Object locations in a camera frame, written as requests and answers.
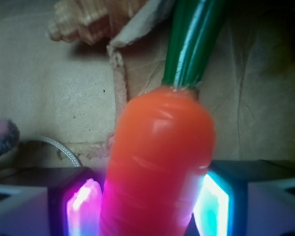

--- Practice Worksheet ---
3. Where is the gripper right finger cyan lit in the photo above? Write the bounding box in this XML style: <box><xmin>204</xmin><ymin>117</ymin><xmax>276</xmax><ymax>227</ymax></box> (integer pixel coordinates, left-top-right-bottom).
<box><xmin>186</xmin><ymin>160</ymin><xmax>295</xmax><ymax>236</ymax></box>

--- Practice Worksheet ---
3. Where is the tan spiral seashell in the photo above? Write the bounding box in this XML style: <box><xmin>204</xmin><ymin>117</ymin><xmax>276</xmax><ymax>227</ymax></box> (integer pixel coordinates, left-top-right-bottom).
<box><xmin>48</xmin><ymin>0</ymin><xmax>120</xmax><ymax>46</ymax></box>

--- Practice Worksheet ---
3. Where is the brown paper bag tray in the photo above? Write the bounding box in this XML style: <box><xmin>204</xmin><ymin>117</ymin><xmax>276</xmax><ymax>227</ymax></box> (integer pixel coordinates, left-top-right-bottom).
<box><xmin>0</xmin><ymin>0</ymin><xmax>295</xmax><ymax>168</ymax></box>

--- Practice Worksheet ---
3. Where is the gripper left finger pink lit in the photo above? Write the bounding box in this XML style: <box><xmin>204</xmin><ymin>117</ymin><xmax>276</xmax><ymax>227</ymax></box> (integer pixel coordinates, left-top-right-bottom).
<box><xmin>0</xmin><ymin>167</ymin><xmax>104</xmax><ymax>236</ymax></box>

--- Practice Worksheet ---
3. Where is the grey plush bunny toy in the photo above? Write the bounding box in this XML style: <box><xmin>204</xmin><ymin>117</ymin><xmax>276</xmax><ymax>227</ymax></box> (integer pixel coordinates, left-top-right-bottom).
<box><xmin>0</xmin><ymin>118</ymin><xmax>82</xmax><ymax>168</ymax></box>

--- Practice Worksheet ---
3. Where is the orange plastic toy carrot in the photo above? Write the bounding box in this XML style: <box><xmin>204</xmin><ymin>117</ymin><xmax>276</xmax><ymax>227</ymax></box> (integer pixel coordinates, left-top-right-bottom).
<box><xmin>99</xmin><ymin>0</ymin><xmax>228</xmax><ymax>236</ymax></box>

